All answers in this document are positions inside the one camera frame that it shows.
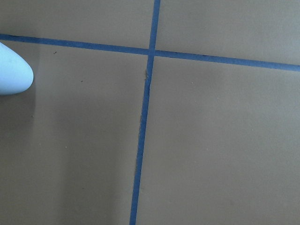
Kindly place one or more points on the light blue cup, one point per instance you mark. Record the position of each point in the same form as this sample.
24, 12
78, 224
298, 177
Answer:
16, 75

